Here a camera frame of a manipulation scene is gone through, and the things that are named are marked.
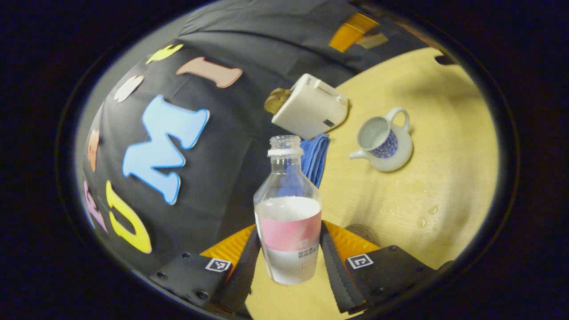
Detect folded blue towel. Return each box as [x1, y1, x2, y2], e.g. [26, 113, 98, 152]
[300, 134, 331, 189]

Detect white blue patterned teacup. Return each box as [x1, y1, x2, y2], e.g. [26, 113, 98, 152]
[349, 107, 414, 172]

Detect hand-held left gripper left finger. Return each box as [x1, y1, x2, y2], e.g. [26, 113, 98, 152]
[149, 224, 263, 312]

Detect clear water bottle pink label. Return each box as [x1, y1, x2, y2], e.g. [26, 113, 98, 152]
[253, 135, 323, 285]

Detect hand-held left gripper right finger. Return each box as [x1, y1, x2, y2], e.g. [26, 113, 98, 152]
[319, 220, 454, 315]

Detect white toaster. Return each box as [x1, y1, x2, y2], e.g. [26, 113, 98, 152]
[271, 73, 350, 140]

